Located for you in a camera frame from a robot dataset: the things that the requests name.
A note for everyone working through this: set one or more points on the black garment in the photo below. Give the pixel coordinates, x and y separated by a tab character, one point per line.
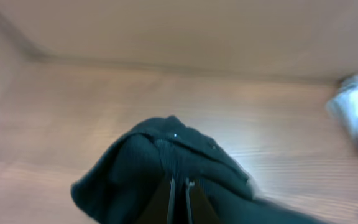
119	186

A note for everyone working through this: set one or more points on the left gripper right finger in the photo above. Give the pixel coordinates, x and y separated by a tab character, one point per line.
198	208

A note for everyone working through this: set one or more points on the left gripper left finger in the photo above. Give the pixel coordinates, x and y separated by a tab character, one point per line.
160	208

